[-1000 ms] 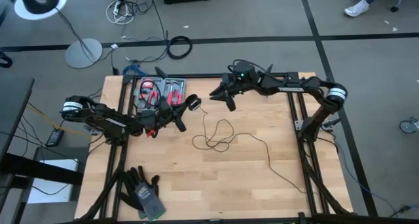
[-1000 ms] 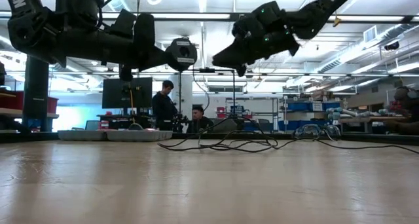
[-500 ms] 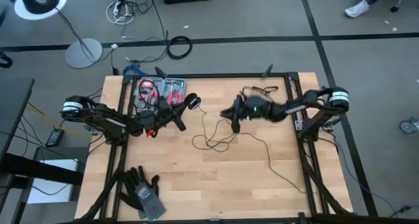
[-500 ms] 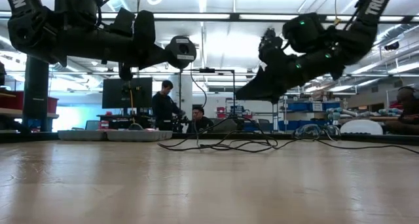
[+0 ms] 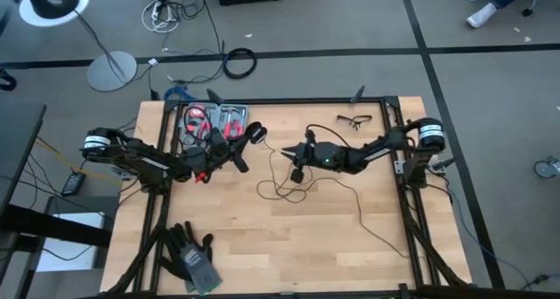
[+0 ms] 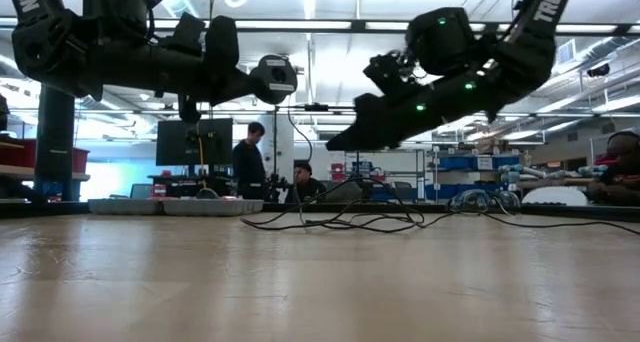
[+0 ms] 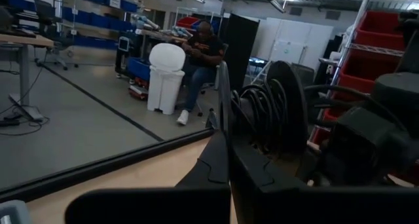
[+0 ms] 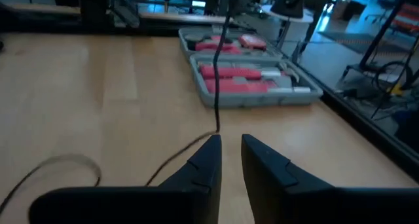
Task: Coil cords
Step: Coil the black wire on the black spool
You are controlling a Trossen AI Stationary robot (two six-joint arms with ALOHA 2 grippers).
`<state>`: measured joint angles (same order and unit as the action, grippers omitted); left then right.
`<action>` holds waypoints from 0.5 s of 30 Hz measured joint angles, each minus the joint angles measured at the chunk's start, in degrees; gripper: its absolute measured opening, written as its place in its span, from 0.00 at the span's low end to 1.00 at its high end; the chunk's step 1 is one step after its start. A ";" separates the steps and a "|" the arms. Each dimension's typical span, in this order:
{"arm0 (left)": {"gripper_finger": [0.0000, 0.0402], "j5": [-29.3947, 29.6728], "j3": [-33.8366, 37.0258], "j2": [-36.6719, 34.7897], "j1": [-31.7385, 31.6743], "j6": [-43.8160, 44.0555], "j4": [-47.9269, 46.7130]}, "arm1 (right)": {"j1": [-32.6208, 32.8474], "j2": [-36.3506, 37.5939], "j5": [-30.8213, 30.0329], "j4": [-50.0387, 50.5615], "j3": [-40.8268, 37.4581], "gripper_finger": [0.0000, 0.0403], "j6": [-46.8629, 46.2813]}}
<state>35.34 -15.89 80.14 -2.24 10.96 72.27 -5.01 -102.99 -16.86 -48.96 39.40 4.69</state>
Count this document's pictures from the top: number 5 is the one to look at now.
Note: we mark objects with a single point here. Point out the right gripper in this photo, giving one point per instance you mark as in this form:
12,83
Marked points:
326,157

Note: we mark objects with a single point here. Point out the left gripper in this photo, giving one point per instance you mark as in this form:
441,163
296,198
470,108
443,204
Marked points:
221,152

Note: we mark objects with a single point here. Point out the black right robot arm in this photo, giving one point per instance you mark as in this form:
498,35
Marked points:
385,148

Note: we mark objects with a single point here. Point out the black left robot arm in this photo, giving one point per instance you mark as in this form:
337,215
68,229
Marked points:
131,157

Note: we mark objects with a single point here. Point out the black spring clamp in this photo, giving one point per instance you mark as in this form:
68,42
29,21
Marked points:
214,95
359,94

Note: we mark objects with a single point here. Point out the clear safety glasses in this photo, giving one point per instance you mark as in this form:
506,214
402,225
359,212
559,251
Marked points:
354,120

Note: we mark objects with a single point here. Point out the black work glove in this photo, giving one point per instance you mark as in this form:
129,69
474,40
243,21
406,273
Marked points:
175,246

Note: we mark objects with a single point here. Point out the black glove grey cuff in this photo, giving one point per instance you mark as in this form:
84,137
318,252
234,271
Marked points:
203,273

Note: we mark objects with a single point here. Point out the grey lamp stand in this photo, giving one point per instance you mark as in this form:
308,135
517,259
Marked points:
111,71

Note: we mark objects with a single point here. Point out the white power strip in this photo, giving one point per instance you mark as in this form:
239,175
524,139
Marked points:
156,11

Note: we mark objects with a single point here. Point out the black power adapter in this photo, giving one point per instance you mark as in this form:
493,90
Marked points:
73,184

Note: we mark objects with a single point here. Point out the white box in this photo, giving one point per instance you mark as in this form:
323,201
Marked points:
70,251

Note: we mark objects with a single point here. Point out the black desk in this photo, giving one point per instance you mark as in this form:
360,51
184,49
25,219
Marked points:
17,150

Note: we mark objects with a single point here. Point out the person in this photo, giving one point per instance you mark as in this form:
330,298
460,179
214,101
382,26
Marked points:
481,15

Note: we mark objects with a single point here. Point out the grey caster wheel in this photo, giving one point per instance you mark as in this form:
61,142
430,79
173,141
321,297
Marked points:
547,168

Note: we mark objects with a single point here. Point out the black floor plug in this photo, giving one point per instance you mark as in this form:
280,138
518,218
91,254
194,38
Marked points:
542,278

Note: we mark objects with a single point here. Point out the grey office chair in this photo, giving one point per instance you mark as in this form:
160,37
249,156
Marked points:
531,2

